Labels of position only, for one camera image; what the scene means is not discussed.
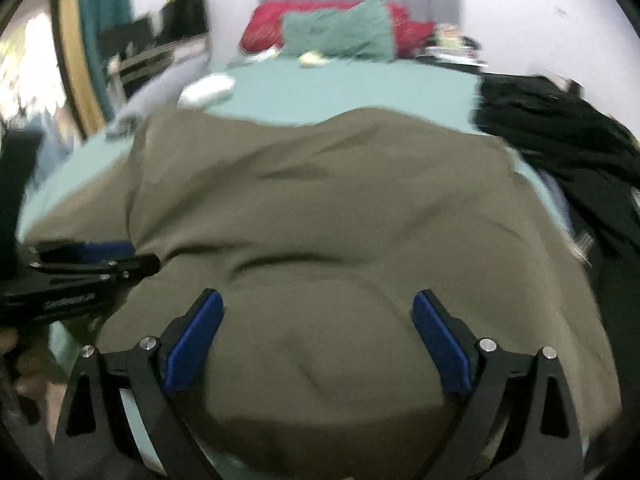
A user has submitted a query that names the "black computer tower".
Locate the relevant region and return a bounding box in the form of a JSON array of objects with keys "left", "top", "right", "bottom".
[{"left": 160, "top": 0, "right": 210, "bottom": 43}]

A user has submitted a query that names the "olive green hooded jacket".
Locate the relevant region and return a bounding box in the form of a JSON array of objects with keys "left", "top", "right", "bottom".
[{"left": 22, "top": 106, "right": 625, "bottom": 476}]

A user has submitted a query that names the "red patterned pillow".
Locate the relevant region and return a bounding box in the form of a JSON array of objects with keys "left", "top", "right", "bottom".
[{"left": 239, "top": 1, "right": 438, "bottom": 58}]

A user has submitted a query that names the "white cloth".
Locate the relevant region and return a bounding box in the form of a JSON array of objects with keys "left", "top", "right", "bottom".
[{"left": 178, "top": 73, "right": 236, "bottom": 107}]

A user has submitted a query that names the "teal curtain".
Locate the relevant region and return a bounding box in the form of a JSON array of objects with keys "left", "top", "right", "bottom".
[{"left": 75, "top": 0, "right": 137, "bottom": 126}]

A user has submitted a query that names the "white computer desk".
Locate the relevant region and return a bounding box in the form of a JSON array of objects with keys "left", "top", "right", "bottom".
[{"left": 107, "top": 35, "right": 211, "bottom": 106}]

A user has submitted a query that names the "green pillow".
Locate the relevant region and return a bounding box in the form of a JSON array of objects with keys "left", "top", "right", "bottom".
[{"left": 281, "top": 0, "right": 397, "bottom": 63}]

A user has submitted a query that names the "pile of black clothes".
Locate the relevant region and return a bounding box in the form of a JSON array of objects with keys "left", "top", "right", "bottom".
[{"left": 472, "top": 74, "right": 640, "bottom": 311}]

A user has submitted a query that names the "black monitor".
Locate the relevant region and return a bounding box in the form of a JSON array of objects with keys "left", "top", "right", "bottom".
[{"left": 97, "top": 15, "right": 157, "bottom": 56}]

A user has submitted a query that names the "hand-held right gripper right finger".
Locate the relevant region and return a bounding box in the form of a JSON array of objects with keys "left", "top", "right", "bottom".
[{"left": 411, "top": 289, "right": 586, "bottom": 480}]

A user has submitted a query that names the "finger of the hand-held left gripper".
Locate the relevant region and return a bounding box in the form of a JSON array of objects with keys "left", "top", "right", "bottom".
[
  {"left": 27, "top": 254, "right": 162, "bottom": 287},
  {"left": 27, "top": 240, "right": 137, "bottom": 264}
]

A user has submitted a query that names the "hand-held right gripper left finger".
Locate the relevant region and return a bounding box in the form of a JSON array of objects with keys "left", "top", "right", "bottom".
[{"left": 50, "top": 288, "right": 225, "bottom": 480}]

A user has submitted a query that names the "bed with green sheet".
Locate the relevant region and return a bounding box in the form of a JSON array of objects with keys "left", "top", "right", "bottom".
[{"left": 15, "top": 57, "right": 576, "bottom": 476}]

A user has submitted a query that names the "yellow curtain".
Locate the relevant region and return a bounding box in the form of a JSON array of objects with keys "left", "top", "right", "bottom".
[{"left": 50, "top": 0, "right": 108, "bottom": 136}]

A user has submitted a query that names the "folded grey sweatshirt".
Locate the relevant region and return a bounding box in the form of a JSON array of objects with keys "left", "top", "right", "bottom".
[{"left": 105, "top": 52, "right": 213, "bottom": 140}]

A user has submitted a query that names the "person's left hand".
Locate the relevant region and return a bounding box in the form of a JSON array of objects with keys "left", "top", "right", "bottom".
[{"left": 0, "top": 324, "right": 68, "bottom": 413}]

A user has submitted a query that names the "window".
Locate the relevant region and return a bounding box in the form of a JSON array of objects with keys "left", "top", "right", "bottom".
[{"left": 0, "top": 0, "right": 68, "bottom": 126}]

